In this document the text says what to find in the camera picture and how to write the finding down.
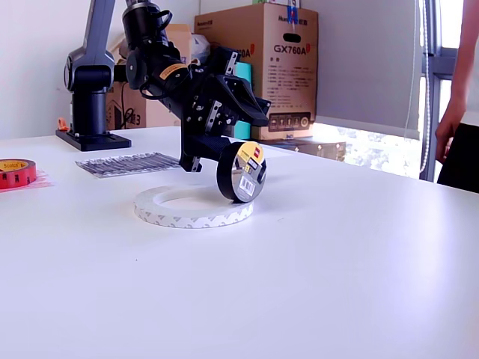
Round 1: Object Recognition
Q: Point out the person left hand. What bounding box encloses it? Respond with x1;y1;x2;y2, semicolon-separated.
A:
434;111;457;165

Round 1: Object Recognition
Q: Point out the blue tape strip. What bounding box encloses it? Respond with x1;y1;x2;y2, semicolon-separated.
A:
286;0;300;26

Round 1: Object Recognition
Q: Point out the white plastic bag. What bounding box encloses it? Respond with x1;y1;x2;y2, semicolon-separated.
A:
190;33;212;65

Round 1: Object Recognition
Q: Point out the large GX760A cardboard box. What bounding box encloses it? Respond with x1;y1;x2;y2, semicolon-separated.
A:
194;2;319;141

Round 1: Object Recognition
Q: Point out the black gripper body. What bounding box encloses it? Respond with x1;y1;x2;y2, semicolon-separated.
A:
178;69;241;151

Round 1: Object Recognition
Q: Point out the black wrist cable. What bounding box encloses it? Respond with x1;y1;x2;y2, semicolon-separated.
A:
140;10;174;99

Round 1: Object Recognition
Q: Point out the white blind cord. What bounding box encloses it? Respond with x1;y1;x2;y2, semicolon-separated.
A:
404;0;418;140

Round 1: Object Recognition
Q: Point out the white bead chain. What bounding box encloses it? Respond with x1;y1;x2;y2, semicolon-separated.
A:
419;0;432;174

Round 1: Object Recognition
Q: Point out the black scribbled paper sheet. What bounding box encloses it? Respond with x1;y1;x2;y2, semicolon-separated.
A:
73;151;183;180

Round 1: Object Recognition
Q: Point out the large white tape roll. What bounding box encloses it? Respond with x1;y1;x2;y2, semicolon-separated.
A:
133;185;254;230

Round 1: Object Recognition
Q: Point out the Huntkey cardboard box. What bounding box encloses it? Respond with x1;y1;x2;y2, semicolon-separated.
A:
106;80;185;131

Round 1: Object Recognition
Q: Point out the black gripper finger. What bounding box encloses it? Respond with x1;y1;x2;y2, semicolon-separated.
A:
178;133;231;174
220;73;272;129

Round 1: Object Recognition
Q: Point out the person left forearm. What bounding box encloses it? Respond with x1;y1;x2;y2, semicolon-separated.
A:
448;0;479;125

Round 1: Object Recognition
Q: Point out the black electrical tape roll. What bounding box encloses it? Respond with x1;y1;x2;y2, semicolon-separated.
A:
216;141;269;205

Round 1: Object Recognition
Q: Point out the grey roller blind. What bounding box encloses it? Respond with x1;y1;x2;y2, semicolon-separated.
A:
299;0;423;141

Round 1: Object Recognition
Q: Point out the person in black shorts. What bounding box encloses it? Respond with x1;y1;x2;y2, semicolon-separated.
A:
436;0;479;195

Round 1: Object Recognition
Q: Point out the blank white paper sheet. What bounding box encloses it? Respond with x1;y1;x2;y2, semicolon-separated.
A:
261;144;293;162

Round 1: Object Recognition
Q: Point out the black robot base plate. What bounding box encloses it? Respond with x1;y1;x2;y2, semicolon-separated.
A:
55;128;132;153

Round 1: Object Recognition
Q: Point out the cardboard box shipping label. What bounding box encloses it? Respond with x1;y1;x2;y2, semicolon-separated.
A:
119;24;194;81

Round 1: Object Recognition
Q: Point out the red scribbled paper sheet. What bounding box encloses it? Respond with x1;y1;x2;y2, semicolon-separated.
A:
0;168;55;194

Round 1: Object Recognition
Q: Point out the teal and dark box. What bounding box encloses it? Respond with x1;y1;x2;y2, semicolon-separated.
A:
234;61;253;140

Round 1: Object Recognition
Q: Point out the red double-sided tape roll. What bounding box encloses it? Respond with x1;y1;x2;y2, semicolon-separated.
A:
0;157;37;190

